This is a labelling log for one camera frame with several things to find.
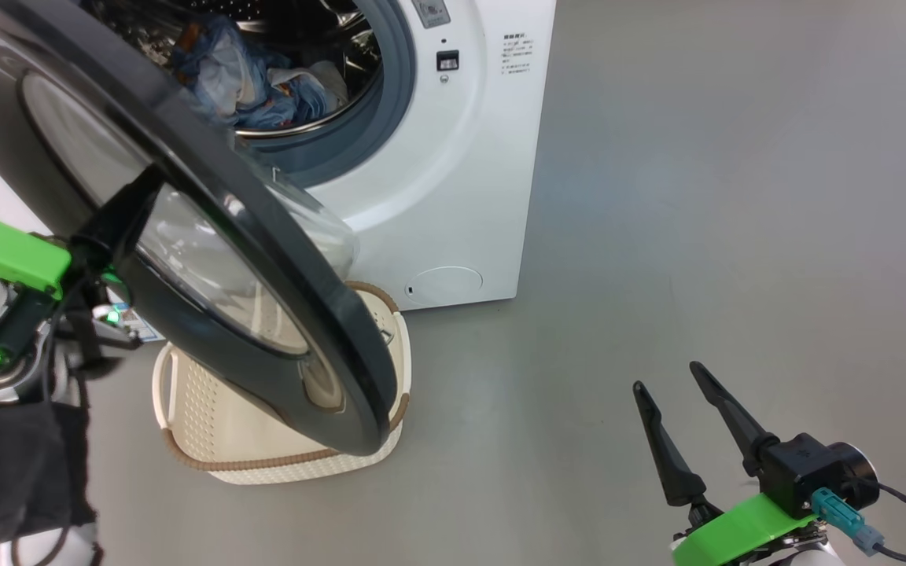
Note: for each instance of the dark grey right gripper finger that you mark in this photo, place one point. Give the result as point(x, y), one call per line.
point(669, 456)
point(732, 420)

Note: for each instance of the blue denim garment orange print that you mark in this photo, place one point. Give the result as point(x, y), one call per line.
point(217, 71)

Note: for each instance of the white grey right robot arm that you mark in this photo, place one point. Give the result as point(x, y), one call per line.
point(807, 556)

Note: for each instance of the round black washing machine door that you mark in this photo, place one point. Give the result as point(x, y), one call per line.
point(209, 314)

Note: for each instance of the blue white QR label sticker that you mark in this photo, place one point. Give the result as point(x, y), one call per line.
point(142, 326)

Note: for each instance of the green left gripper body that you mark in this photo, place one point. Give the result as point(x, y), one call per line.
point(5, 248)

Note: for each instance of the grey garment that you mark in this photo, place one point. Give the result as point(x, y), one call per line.
point(319, 79)

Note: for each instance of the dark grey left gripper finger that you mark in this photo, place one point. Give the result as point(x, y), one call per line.
point(119, 212)

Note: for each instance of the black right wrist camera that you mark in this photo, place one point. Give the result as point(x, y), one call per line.
point(811, 464)

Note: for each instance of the grey warning sticker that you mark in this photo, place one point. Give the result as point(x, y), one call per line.
point(431, 12)

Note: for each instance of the cream perforated laundry basket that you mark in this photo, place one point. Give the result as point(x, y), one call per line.
point(217, 432)

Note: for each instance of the white front-load washing machine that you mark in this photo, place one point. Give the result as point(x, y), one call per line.
point(469, 173)

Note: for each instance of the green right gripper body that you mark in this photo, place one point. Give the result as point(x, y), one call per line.
point(736, 531)

